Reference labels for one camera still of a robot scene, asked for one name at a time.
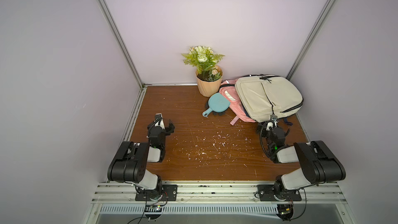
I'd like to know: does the cream white backpack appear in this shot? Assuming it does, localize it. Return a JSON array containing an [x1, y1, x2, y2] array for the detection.
[[235, 75, 304, 122]]

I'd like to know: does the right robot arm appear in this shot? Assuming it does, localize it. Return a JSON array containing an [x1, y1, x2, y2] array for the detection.
[[256, 120, 346, 202]]

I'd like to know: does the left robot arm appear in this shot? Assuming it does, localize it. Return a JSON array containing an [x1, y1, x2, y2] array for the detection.
[[107, 114, 178, 202]]

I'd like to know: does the pink backpack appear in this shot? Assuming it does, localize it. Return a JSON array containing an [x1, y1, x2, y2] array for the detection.
[[219, 79, 256, 125]]

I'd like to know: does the teal plastic paddle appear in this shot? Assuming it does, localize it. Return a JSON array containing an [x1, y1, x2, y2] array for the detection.
[[202, 92, 230, 117]]

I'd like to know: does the beige plant pot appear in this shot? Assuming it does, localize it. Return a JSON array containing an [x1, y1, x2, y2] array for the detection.
[[195, 65, 223, 97]]

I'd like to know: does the artificial green flowering plant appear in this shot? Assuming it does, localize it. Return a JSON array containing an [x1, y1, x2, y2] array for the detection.
[[181, 46, 225, 82]]

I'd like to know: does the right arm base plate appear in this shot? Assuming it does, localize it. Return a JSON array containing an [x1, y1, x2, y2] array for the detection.
[[256, 185, 302, 202]]

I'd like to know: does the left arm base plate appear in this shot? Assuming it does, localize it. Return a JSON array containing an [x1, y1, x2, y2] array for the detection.
[[135, 185, 178, 202]]

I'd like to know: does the aluminium front rail frame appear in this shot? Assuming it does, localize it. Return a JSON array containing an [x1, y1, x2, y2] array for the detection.
[[82, 180, 358, 224]]

